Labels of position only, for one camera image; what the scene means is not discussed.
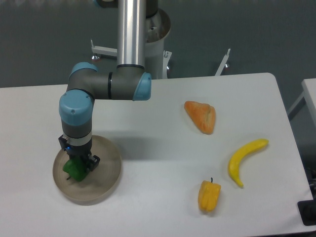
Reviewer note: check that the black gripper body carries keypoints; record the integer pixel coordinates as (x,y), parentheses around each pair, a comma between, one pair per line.
(82,152)

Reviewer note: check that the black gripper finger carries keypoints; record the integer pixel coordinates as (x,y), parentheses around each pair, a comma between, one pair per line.
(64,145)
(91,162)

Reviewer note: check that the green bell pepper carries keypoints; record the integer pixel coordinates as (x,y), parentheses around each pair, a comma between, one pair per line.
(76,169)

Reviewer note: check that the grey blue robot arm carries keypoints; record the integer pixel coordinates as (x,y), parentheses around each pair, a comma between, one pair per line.
(130,81)

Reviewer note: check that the beige round plate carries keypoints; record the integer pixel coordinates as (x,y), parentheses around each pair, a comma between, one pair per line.
(98,184)

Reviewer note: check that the orange bell pepper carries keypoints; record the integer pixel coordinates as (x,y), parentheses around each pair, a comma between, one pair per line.
(202,115)

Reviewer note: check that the yellow bell pepper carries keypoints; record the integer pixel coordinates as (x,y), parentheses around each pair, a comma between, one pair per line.
(208,196)

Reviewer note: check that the yellow banana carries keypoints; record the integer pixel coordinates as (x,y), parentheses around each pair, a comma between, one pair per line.
(240,155)

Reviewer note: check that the black device at edge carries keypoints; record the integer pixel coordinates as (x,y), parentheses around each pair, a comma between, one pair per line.
(307,209)

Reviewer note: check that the white side table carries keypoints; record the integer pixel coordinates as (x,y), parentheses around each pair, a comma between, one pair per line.
(307,97)

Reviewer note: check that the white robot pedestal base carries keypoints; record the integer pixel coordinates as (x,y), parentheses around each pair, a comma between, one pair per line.
(156,57)

